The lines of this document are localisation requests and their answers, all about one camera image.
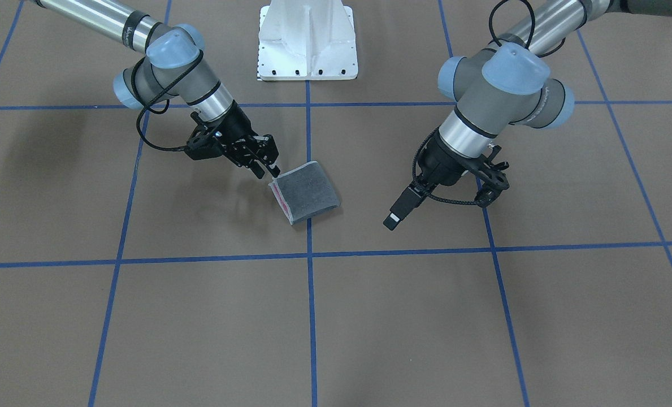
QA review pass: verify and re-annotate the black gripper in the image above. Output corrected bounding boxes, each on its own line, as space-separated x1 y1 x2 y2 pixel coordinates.
383 131 469 230
217 101 281 179

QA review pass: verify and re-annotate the pink towel with grey edge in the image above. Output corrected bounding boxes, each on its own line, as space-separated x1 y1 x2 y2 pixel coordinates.
268 161 341 225

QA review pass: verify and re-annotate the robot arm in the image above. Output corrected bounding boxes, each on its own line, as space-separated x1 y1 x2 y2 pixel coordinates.
257 1 672 187
37 1 340 224

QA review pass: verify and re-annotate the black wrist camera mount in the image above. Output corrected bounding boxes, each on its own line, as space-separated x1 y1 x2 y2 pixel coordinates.
464 144 510 208
184 112 224 161

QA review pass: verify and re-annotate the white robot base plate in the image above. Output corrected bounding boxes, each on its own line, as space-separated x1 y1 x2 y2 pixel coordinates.
257 1 359 81

